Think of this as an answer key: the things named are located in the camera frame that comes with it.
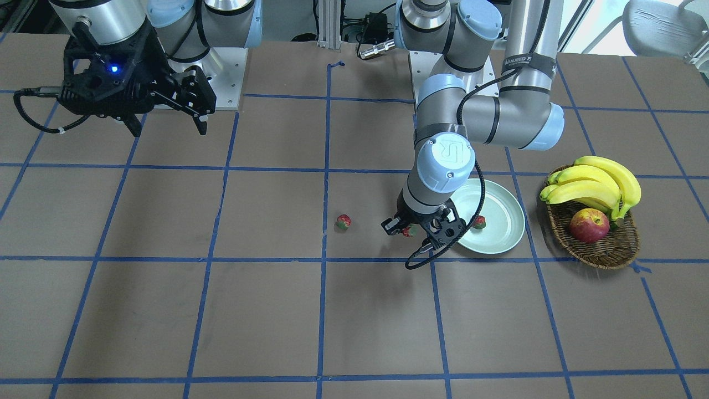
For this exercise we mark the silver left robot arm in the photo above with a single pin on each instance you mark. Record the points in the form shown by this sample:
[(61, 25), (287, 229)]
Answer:
[(451, 112)]

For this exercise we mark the aluminium frame post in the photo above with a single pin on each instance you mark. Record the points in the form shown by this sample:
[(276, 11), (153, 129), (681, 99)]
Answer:
[(329, 23)]

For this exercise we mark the grey chair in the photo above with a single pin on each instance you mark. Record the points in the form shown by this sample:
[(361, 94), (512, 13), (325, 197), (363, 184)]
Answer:
[(663, 29)]

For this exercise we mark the brown wicker basket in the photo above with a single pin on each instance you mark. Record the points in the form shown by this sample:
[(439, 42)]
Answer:
[(616, 250)]

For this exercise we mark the black power adapter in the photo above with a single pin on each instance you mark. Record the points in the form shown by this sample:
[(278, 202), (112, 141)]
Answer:
[(376, 26)]

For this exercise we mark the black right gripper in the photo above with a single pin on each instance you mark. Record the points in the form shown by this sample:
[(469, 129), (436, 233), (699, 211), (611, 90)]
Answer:
[(150, 67)]

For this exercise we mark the yellow banana bunch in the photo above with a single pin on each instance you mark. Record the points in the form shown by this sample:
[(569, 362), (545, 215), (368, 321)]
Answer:
[(597, 182)]

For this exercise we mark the red apple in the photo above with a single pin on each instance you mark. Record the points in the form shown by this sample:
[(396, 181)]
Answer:
[(589, 225)]

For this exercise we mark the red strawberry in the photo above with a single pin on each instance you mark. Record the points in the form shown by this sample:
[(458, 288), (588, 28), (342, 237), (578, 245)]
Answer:
[(343, 222), (479, 222), (410, 231)]

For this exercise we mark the silver cable connector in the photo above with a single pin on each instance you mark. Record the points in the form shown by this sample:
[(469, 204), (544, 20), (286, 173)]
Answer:
[(376, 50)]

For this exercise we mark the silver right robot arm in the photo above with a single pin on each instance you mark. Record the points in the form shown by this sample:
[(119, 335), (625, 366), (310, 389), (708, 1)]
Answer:
[(187, 30)]

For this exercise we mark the light green plate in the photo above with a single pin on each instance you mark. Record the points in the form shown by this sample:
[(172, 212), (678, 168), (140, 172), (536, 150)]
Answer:
[(504, 220)]

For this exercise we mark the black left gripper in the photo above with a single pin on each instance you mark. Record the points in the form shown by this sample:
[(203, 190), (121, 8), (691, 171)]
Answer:
[(416, 218)]

